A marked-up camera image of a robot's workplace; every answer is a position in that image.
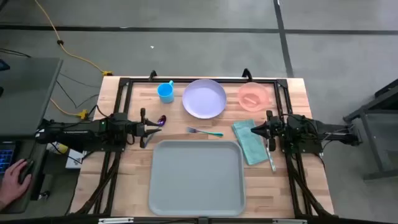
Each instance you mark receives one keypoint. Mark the grey plastic tray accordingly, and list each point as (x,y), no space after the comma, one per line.
(196,177)

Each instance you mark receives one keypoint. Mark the black computer mouse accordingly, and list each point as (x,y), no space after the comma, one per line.
(27,168)

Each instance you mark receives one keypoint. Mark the iridescent table knife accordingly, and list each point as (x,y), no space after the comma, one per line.
(271,161)

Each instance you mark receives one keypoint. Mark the person's hand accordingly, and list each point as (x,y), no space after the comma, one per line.
(12,186)

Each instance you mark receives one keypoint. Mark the blue plastic cup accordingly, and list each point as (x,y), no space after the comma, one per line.
(164,91)

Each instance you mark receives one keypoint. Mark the iridescent purple-teal fork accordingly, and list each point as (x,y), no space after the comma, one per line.
(205,132)

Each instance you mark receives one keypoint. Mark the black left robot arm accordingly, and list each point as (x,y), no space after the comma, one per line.
(74,133)

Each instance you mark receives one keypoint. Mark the yellow and white object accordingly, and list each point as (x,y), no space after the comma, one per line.
(59,148)

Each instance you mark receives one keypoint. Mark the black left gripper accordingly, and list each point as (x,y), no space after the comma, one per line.
(133,129)

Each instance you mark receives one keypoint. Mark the backlit keyboard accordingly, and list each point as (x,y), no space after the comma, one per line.
(6,157)

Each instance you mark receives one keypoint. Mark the pink translucent bowl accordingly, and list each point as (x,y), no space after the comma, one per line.
(253,96)

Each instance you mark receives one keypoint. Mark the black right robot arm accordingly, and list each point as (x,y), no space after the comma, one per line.
(311,130)

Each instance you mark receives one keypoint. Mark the white printed box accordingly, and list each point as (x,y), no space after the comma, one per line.
(74,160)

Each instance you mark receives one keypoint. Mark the iridescent purple-teal spoon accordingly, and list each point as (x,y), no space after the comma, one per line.
(162,120)

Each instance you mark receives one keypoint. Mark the lavender plastic plate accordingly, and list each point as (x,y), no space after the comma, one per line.
(204,99)

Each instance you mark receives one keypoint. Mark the grey desk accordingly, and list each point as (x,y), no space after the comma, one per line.
(28,96)

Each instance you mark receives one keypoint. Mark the teal cloth napkin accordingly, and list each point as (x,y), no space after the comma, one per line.
(248,141)

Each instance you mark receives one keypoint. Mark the dark metal side table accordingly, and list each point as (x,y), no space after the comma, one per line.
(382,130)

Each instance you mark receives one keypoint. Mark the black aluminium table frame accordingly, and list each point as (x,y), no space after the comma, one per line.
(117,99)

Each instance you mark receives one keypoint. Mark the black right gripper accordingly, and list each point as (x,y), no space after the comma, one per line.
(278,129)

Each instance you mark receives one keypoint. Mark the dark keyboard shelf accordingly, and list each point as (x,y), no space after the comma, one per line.
(34,193)

